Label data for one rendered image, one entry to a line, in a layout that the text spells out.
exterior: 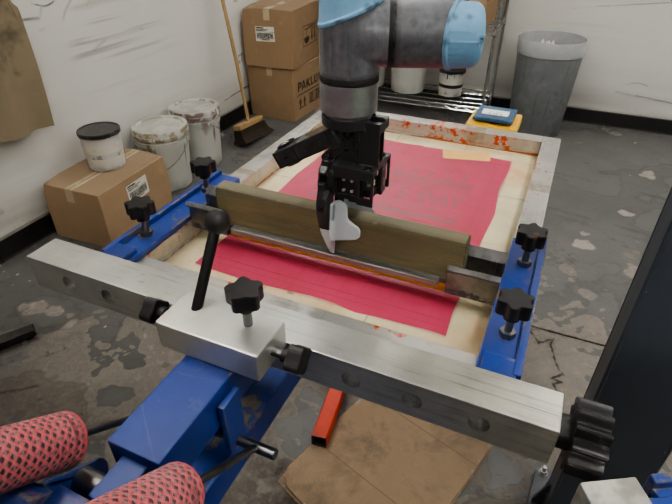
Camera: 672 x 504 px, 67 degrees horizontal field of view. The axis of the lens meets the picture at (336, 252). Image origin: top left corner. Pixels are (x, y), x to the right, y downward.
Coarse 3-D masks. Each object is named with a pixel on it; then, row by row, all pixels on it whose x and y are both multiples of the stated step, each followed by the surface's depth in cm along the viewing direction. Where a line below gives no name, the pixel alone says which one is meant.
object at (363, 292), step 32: (416, 160) 115; (448, 160) 115; (480, 192) 102; (480, 224) 92; (320, 288) 77; (352, 288) 77; (384, 288) 77; (416, 288) 77; (416, 320) 71; (448, 320) 71
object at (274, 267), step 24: (384, 144) 122; (408, 144) 122; (312, 168) 111; (288, 192) 102; (240, 240) 88; (216, 264) 82; (240, 264) 82; (264, 264) 82; (288, 264) 82; (312, 264) 82; (288, 288) 77; (312, 288) 77
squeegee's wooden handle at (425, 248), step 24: (216, 192) 83; (240, 192) 81; (264, 192) 80; (240, 216) 83; (264, 216) 81; (288, 216) 79; (312, 216) 77; (360, 216) 74; (384, 216) 74; (312, 240) 79; (336, 240) 77; (360, 240) 76; (384, 240) 74; (408, 240) 72; (432, 240) 70; (456, 240) 69; (408, 264) 74; (432, 264) 72; (456, 264) 71
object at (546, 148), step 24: (312, 120) 126; (408, 120) 126; (432, 120) 126; (480, 144) 121; (504, 144) 118; (528, 144) 116; (552, 144) 113; (240, 168) 103; (264, 168) 105; (552, 168) 103; (528, 192) 95; (528, 216) 88; (168, 240) 82; (144, 264) 76; (168, 264) 76; (312, 312) 68; (384, 336) 64; (408, 336) 64; (456, 360) 61
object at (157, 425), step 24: (192, 360) 54; (168, 384) 51; (192, 384) 51; (216, 384) 51; (240, 384) 55; (144, 408) 49; (168, 408) 49; (192, 408) 49; (216, 408) 51; (120, 432) 46; (144, 432) 46; (168, 432) 46; (192, 432) 48; (120, 456) 46; (144, 456) 45; (168, 456) 45; (192, 456) 49
